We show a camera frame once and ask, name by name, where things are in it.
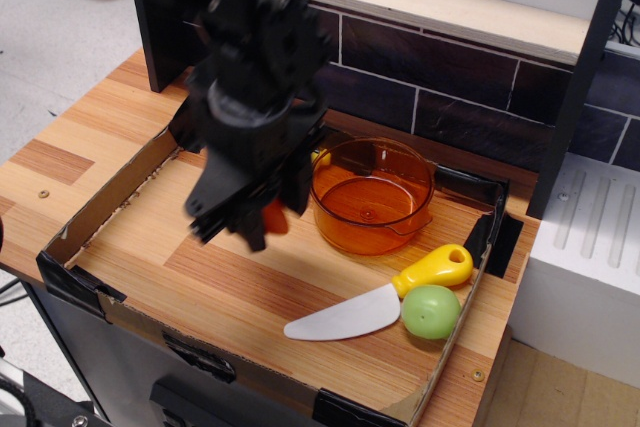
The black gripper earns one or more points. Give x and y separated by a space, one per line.
252 158

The orange toy carrot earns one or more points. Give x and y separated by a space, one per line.
274 219

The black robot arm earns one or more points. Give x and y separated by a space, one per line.
258 51

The orange transparent plastic pot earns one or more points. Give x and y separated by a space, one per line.
374 196

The yellow toy banana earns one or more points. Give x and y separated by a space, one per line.
321 158

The green toy fruit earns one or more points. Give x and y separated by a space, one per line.
430 312

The black upright board left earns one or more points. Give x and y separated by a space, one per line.
170 44

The white grooved side panel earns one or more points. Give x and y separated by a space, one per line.
579 296

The light wooden back ledge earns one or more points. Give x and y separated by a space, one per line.
495 23

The toy knife yellow handle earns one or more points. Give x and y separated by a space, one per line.
447 266

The black upright post right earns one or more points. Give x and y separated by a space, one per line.
572 106

